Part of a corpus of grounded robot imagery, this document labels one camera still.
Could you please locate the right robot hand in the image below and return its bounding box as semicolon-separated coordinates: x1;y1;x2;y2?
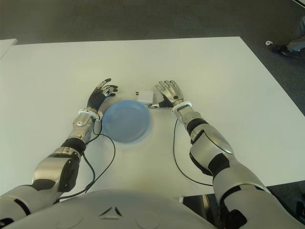
147;80;185;109

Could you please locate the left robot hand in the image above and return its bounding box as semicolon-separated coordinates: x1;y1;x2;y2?
86;78;119;113

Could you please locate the white charger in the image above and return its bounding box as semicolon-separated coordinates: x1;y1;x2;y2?
134;90;154;105

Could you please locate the blue plate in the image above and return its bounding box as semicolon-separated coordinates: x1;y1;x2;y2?
102;100;151;143

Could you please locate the white side table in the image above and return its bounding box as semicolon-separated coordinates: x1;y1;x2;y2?
0;38;18;59

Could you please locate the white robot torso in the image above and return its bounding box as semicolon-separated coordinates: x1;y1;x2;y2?
14;188;216;229

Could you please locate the dark floor item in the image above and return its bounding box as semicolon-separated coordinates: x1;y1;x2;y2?
296;200;305;217

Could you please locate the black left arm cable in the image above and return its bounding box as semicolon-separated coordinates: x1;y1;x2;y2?
53;118;116;203

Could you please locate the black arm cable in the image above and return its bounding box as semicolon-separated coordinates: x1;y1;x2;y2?
173;118;214;187
53;118;116;203

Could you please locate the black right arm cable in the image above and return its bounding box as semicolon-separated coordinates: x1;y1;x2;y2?
173;118;214;187

